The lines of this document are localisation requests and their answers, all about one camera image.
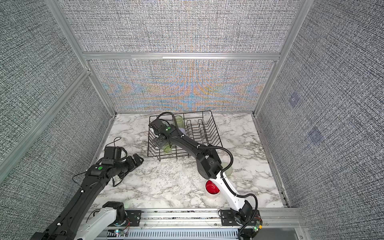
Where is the tall green glass cup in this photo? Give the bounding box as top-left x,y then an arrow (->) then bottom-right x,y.
175,115 -> 185,129

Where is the black wire dish rack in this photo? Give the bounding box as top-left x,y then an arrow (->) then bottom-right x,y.
147,111 -> 223,161

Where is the pale green translucent cup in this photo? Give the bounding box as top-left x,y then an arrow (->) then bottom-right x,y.
221,162 -> 233,177

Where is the red and white cup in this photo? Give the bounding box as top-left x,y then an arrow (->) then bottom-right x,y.
205,180 -> 220,196

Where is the lilac plastic cup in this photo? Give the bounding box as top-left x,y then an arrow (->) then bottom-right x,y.
179,128 -> 186,135

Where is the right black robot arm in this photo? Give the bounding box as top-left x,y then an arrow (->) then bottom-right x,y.
149,119 -> 255,225

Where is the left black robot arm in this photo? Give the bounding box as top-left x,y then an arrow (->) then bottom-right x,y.
31,147 -> 144,240

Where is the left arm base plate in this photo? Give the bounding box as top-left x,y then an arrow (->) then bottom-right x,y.
110,210 -> 142,227

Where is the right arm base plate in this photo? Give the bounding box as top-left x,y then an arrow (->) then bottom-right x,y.
218,209 -> 243,227

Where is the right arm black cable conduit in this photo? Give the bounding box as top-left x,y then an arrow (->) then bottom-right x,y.
155,111 -> 261,238

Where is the aluminium front rail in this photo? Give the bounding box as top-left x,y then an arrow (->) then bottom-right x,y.
59,207 -> 310,240

